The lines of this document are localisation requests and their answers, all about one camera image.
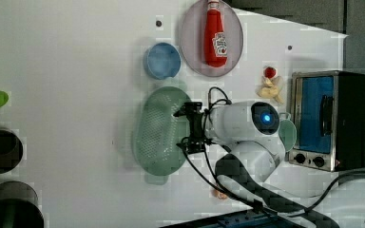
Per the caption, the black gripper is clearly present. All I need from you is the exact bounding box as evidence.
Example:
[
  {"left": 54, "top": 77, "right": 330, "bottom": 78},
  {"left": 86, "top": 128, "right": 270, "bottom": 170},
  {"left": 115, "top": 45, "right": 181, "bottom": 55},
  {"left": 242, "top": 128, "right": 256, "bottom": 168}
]
[{"left": 173, "top": 102, "right": 212, "bottom": 154}]

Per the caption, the mint green strainer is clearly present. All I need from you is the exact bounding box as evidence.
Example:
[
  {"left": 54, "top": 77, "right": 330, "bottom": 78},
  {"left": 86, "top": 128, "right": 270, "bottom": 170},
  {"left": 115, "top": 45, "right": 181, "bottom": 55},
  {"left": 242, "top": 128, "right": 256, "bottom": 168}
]
[{"left": 132, "top": 86, "right": 190, "bottom": 185}]

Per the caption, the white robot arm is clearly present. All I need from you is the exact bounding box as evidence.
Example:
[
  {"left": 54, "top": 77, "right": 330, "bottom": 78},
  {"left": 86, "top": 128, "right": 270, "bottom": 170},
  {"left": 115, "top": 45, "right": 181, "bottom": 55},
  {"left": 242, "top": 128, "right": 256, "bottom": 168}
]
[{"left": 174, "top": 102, "right": 365, "bottom": 228}]

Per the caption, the small blue bowl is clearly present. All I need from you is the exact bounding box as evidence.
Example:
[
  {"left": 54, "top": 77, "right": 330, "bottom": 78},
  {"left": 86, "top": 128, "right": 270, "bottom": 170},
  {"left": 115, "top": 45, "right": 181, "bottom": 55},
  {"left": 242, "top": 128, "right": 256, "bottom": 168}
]
[{"left": 143, "top": 43, "right": 182, "bottom": 80}]

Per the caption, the plush orange slice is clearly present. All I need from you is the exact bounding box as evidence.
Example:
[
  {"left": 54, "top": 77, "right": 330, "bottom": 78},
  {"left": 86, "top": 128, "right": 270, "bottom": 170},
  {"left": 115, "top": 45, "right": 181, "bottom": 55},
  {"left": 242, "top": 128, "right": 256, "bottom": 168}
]
[{"left": 212, "top": 189, "right": 228, "bottom": 200}]

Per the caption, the grey round plate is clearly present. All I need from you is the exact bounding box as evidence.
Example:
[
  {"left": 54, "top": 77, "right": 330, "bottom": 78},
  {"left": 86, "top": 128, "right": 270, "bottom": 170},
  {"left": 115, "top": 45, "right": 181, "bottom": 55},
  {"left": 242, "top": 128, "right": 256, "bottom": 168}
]
[{"left": 180, "top": 0, "right": 243, "bottom": 77}]

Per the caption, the plush red ketchup bottle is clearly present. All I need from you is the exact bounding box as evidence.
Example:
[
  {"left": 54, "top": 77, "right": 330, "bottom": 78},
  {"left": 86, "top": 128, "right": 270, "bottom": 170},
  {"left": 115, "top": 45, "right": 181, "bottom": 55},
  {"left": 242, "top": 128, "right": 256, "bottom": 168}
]
[{"left": 203, "top": 0, "right": 227, "bottom": 67}]

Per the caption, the plush red strawberry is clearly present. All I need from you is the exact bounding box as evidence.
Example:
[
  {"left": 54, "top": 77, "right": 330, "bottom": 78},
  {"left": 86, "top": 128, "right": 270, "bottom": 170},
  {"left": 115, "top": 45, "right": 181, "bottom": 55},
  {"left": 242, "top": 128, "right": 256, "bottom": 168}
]
[{"left": 263, "top": 66, "right": 277, "bottom": 79}]

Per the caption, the mint green mug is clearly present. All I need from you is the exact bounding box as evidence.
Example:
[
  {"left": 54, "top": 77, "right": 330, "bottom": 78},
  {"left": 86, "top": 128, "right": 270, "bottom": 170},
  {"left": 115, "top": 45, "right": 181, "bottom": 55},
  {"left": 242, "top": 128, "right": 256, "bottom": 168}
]
[{"left": 279, "top": 112, "right": 297, "bottom": 152}]

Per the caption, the silver toaster oven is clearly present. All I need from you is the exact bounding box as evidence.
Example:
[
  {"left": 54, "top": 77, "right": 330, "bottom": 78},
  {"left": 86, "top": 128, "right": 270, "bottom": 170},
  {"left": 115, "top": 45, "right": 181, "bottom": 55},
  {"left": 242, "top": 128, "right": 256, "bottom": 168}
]
[{"left": 288, "top": 70, "right": 365, "bottom": 172}]

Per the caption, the dark round container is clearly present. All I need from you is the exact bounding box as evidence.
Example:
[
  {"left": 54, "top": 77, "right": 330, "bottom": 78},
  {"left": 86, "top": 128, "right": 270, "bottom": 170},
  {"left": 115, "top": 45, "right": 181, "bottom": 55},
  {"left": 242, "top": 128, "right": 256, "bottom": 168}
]
[{"left": 0, "top": 180, "right": 45, "bottom": 228}]

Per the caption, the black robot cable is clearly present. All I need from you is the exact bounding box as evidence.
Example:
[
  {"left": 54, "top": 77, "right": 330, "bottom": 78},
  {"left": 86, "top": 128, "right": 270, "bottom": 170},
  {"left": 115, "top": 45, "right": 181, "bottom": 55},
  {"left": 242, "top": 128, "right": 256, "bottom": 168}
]
[{"left": 180, "top": 86, "right": 365, "bottom": 219}]

